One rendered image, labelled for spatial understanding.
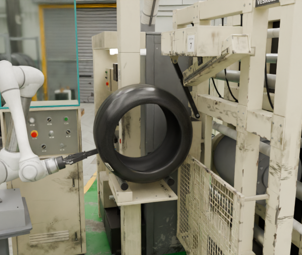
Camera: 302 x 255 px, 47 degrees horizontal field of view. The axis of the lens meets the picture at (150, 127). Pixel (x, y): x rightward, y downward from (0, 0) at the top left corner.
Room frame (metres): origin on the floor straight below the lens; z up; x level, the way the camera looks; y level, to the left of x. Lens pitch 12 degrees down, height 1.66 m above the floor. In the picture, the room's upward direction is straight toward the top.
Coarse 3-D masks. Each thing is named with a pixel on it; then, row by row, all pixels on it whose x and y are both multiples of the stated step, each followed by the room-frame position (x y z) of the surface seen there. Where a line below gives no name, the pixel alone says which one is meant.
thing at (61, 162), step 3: (60, 156) 1.91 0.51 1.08; (57, 159) 1.89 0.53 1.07; (60, 159) 1.89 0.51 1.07; (63, 159) 1.92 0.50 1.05; (66, 159) 1.91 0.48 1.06; (69, 159) 1.90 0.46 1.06; (57, 162) 1.87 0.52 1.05; (60, 162) 1.88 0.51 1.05; (63, 162) 1.88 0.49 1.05; (57, 165) 1.88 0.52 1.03; (60, 165) 1.87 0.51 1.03; (63, 165) 1.88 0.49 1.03; (60, 168) 1.88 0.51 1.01; (63, 168) 1.90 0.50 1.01
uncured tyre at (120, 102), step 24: (120, 96) 1.92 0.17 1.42; (144, 96) 1.92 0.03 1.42; (168, 96) 1.97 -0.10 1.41; (96, 120) 1.99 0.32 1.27; (168, 120) 2.24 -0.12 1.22; (96, 144) 1.91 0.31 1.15; (168, 144) 2.23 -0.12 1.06; (120, 168) 1.88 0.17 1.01; (144, 168) 2.16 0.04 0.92; (168, 168) 1.95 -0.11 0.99
